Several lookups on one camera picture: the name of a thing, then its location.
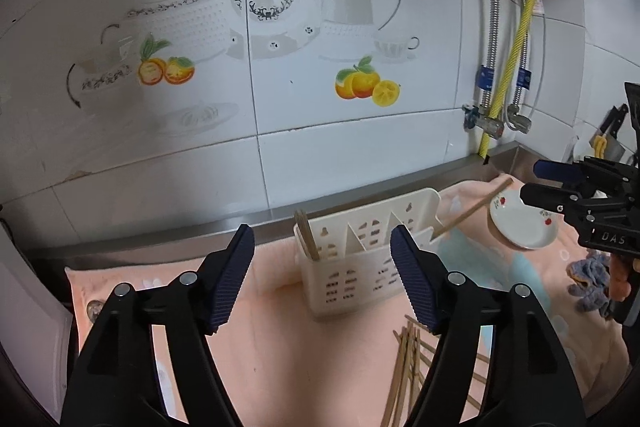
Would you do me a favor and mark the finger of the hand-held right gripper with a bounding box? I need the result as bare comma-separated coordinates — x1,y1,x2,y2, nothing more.
519,183,601,220
533,156,636,192

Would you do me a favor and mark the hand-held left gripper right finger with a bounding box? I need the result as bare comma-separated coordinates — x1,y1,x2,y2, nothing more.
389,223,586,427

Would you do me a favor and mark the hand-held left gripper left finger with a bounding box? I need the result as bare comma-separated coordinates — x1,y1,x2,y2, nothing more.
60,223,257,427

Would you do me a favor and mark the white plastic utensil holder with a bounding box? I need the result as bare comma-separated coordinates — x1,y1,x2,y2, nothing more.
292,187,446,322

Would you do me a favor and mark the wooden chopstick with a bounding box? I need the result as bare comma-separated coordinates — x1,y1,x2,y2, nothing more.
431,178,514,239
299,209,322,261
294,209,316,262

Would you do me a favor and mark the pile of chopsticks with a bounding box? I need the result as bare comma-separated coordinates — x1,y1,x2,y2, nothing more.
380,314,493,427

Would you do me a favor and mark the person's right hand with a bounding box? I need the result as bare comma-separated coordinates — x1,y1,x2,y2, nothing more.
609,252,640,303

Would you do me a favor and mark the white plate with fruit print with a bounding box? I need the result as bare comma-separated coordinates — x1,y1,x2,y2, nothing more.
489,191,563,250

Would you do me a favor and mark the grey purple rag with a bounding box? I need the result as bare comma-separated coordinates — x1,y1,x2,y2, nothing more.
566,254,615,320

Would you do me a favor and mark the plain metal valve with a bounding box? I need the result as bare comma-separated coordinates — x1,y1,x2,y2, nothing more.
506,103,532,132

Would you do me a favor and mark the peach printed towel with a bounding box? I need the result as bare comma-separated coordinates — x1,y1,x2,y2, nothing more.
64,177,631,427

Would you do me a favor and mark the white board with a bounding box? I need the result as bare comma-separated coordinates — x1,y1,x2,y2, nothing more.
0,207,76,408

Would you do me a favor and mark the black handled knife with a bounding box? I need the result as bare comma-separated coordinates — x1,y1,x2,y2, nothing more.
599,104,630,138

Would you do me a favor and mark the metal valve with blue handle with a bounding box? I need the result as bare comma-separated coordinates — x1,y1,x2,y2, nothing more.
462,103,506,138

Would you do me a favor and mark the thin white hose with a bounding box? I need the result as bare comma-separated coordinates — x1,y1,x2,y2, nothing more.
525,9,548,128

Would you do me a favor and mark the short corrugated metal hose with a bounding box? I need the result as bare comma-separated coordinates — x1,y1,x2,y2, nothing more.
512,0,533,110

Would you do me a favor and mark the yellow gas hose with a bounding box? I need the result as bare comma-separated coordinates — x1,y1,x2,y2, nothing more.
479,0,543,158

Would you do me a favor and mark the long corrugated metal hose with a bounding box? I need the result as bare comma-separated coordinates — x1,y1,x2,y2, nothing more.
477,0,501,110

